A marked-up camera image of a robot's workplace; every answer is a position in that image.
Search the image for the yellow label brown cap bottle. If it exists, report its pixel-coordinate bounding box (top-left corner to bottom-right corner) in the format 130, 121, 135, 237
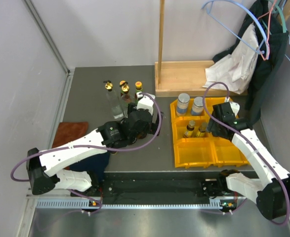
196, 122, 208, 138

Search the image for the silver lid spice jar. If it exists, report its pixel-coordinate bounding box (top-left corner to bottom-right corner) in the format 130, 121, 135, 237
176, 93, 190, 117
190, 97, 204, 116

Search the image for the clear bottle gold pourer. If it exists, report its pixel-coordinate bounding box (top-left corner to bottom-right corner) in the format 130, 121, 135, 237
103, 80, 124, 119

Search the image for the small brown cap bottle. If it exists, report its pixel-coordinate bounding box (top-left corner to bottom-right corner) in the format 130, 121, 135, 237
183, 120, 196, 138

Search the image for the red lid jar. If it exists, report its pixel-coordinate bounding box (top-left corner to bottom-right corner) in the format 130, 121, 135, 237
137, 133, 147, 139

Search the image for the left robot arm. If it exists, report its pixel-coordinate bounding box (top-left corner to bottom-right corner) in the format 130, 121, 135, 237
26, 92, 162, 196

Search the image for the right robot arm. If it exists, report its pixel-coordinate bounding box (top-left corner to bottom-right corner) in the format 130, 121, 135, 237
207, 100, 290, 220

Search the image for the yellow bin back right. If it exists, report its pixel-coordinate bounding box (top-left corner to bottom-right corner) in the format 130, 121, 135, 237
205, 97, 227, 110

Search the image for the yellow bin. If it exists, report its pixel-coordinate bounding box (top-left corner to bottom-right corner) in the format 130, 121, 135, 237
173, 138, 216, 168
214, 139, 249, 167
172, 119, 210, 145
170, 98, 209, 122
205, 97, 227, 110
208, 133, 230, 143

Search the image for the clear bottle red label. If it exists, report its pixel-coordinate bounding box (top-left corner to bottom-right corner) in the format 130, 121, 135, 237
121, 84, 135, 114

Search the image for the yellow bin middle right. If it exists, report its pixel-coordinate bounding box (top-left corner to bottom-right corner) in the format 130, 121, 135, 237
208, 133, 230, 143

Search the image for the red sauce bottle yellow cap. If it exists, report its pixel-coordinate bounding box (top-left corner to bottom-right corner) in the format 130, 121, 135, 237
134, 81, 143, 100

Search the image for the yellow bin middle left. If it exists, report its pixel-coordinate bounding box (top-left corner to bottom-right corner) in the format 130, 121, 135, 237
172, 119, 210, 145

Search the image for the yellow bin back left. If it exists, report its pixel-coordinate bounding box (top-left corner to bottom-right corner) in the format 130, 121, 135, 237
170, 98, 209, 122

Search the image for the white crumpled cloth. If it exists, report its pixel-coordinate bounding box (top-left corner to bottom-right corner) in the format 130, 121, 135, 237
204, 23, 258, 94

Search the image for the green bottle gold pourer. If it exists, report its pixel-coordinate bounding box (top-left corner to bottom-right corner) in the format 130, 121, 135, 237
119, 80, 128, 97

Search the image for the yellow bin front right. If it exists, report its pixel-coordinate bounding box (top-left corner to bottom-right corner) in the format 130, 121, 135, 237
214, 139, 249, 167

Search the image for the yellow bin front left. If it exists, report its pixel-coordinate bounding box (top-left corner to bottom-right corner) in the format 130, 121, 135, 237
173, 138, 216, 168

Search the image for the navy blue cloth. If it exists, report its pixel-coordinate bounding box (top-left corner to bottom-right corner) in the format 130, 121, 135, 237
69, 152, 110, 182

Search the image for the brown orange cloth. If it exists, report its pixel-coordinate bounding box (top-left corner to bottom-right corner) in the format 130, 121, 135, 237
52, 121, 88, 148

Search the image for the dark green jacket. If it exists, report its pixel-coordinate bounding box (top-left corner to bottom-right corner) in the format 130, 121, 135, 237
212, 0, 289, 125

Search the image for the green clothes hanger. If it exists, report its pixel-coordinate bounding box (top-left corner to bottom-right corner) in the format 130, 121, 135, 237
269, 0, 287, 33

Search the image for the pink clothes hanger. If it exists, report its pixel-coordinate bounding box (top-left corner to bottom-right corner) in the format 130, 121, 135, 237
258, 0, 279, 61

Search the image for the blue clothes hanger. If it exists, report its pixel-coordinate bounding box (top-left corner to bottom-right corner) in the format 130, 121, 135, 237
201, 0, 270, 57

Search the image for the wooden pole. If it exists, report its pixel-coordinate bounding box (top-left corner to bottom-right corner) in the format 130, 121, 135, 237
157, 0, 165, 85

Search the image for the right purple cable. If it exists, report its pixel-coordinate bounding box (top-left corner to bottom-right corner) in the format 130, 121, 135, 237
202, 81, 290, 226

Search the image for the purple cable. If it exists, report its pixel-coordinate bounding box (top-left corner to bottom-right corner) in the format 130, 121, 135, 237
10, 92, 163, 214
202, 81, 290, 226

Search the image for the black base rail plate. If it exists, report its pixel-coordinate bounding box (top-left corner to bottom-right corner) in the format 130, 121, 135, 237
88, 179, 230, 203

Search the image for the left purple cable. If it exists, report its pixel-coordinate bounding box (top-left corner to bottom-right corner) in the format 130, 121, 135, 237
10, 92, 163, 214

